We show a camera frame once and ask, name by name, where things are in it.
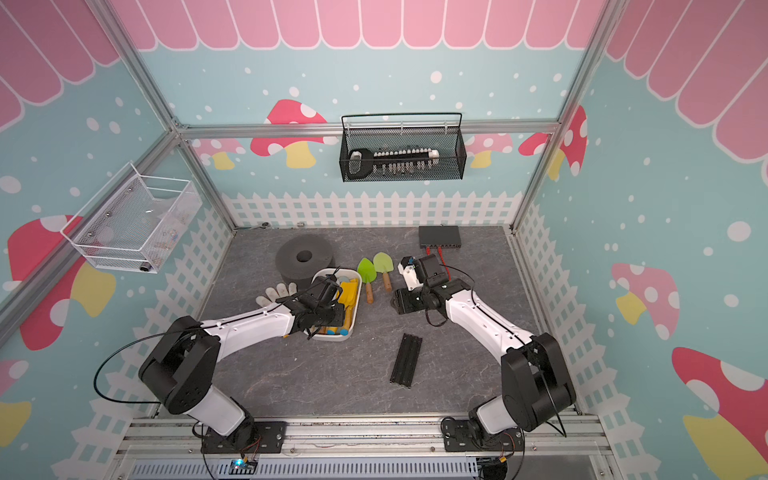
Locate white knit work glove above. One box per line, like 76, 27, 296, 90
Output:
256, 282, 298, 307

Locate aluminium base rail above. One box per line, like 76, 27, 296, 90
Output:
106, 410, 621, 479

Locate black socket set rail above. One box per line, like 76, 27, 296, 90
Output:
346, 148, 440, 180

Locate black wire mesh wall basket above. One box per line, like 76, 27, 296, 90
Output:
339, 112, 467, 182

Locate black network switch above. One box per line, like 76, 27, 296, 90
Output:
418, 225, 462, 249

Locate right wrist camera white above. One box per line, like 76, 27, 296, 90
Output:
398, 256, 426, 291

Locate yellow plastic shovel blue cap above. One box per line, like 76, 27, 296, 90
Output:
326, 279, 359, 336

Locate small green circuit board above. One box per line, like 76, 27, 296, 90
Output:
228, 459, 258, 476

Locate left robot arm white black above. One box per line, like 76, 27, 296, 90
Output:
139, 274, 344, 449

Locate white wire mesh wall basket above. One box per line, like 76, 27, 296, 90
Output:
60, 163, 203, 274

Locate bright green trowel wooden handle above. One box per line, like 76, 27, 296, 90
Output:
357, 258, 377, 304

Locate black aluminium extrusion bar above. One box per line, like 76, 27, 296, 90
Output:
390, 333, 422, 388

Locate white plastic storage box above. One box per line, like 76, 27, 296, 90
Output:
313, 267, 365, 342

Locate red ethernet cable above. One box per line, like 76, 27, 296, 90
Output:
425, 247, 452, 278

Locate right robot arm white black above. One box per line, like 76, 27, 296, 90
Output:
392, 254, 576, 450

